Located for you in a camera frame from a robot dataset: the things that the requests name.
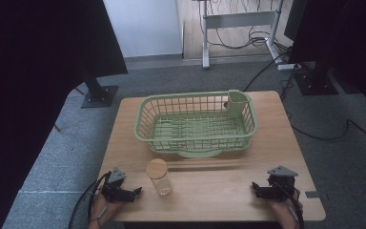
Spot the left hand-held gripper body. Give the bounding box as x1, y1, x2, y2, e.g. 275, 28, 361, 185
100, 166, 135, 204

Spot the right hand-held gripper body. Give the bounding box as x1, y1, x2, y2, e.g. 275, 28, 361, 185
256, 165, 299, 202

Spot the glass jar with wooden lid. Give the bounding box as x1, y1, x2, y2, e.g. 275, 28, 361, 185
145, 157, 174, 198

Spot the green plastic dish basket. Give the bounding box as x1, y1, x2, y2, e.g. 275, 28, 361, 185
132, 89, 258, 159

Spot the person's left hand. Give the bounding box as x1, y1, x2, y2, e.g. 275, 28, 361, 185
88, 193, 123, 229

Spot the person's right hand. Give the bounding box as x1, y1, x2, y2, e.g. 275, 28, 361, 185
268, 188, 303, 229

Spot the wooden chopstick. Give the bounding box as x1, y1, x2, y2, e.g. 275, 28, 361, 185
167, 158, 241, 165
167, 163, 246, 170

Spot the green plastic cutlery cup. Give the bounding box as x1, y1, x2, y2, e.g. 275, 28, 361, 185
226, 89, 253, 119

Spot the black metal stand base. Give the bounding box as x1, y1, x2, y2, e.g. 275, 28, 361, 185
293, 61, 339, 96
80, 68, 119, 110

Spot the black curtain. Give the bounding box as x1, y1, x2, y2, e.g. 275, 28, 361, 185
0, 0, 129, 229
284, 0, 366, 120

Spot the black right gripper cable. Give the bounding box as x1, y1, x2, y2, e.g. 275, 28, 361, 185
272, 180, 306, 229

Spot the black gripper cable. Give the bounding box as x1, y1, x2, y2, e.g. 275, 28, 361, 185
272, 180, 306, 229
68, 171, 112, 229

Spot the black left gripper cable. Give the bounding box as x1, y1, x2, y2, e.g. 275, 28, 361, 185
68, 171, 112, 229

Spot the black floor cable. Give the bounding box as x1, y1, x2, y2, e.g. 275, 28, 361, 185
279, 71, 366, 229
242, 49, 293, 94

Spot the bundle of black cables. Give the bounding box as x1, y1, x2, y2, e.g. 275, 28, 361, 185
199, 0, 292, 52

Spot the white desk frame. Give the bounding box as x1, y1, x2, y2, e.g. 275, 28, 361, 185
199, 0, 286, 70

